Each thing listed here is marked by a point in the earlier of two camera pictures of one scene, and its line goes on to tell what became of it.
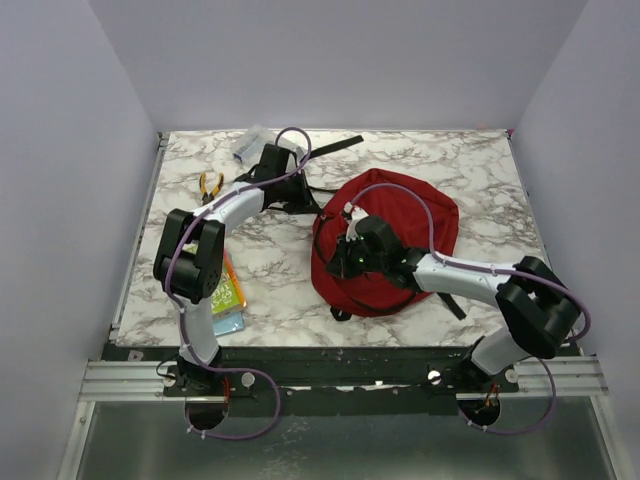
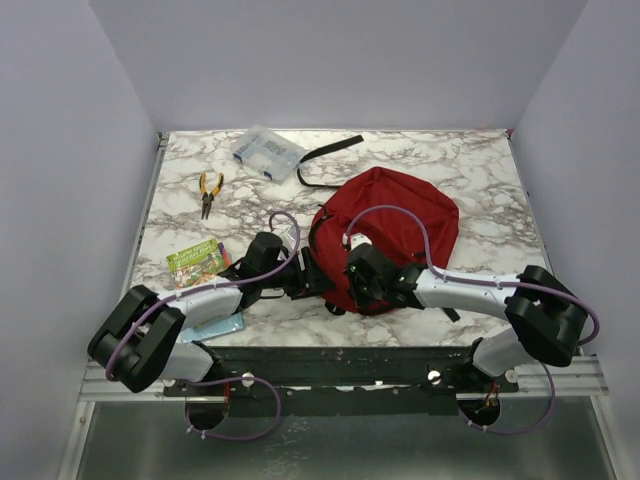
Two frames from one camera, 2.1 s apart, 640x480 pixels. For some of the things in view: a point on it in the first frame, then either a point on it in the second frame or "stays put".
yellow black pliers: [208, 198] stays put
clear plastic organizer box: [250, 145] stays put
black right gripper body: [354, 261] to [364, 292]
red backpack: [425, 219] stays put
